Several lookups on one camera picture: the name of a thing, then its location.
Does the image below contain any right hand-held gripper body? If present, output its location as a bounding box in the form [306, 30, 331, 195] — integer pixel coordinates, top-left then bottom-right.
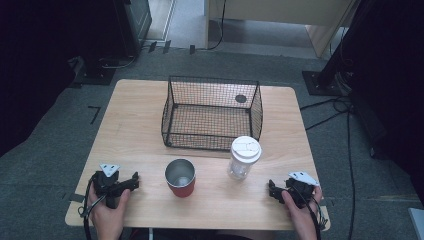
[284, 171, 321, 210]

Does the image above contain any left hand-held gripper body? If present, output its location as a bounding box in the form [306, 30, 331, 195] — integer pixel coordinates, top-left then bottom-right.
[91, 163, 125, 210]

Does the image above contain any red steel cup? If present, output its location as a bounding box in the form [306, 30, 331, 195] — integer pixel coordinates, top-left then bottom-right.
[164, 158, 197, 199]

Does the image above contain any black wire mesh basket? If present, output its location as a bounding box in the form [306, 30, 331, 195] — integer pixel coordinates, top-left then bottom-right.
[161, 75, 264, 152]

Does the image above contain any person's right hand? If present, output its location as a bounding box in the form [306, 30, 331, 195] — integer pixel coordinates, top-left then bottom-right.
[281, 186, 324, 235]

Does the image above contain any person's left hand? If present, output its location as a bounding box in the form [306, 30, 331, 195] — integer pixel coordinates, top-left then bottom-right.
[87, 188, 132, 235]

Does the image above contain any angled black tape mark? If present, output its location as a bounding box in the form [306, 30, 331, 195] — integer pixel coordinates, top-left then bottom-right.
[87, 105, 102, 126]

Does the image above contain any white flat object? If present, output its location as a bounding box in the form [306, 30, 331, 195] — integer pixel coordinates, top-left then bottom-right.
[407, 207, 424, 240]

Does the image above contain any black metal stand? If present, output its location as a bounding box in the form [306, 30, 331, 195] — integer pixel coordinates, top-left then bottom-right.
[301, 0, 368, 98]

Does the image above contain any dark curtain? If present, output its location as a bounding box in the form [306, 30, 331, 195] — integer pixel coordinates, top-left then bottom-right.
[0, 0, 121, 158]
[346, 0, 424, 204]

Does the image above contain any black cabinet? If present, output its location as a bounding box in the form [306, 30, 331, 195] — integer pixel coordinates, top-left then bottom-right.
[113, 0, 153, 58]

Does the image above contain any beige wooden desk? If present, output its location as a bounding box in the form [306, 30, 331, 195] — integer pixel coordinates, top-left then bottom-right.
[203, 0, 363, 60]

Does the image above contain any right hand-held gripper cable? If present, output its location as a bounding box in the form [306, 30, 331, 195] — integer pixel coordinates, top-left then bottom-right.
[293, 186, 330, 240]

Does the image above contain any hand-held gripper cable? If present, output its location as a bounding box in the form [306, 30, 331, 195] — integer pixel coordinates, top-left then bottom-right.
[293, 186, 330, 240]
[78, 176, 108, 240]

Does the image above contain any left hand-held gripper cable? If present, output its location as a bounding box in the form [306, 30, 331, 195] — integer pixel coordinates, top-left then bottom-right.
[78, 176, 108, 240]

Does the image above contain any long black floor cable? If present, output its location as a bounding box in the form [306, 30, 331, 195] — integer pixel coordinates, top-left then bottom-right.
[345, 109, 357, 240]

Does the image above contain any looped black floor cable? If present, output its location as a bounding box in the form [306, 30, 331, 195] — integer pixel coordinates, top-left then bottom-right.
[299, 95, 353, 132]

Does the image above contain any black stand base plate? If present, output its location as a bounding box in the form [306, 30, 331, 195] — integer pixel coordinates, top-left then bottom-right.
[70, 55, 117, 87]

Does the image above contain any thin grey floor cable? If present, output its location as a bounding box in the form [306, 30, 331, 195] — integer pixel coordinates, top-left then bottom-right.
[99, 54, 138, 70]

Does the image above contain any black hanging cable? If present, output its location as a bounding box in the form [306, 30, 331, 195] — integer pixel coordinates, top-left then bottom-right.
[196, 0, 228, 52]

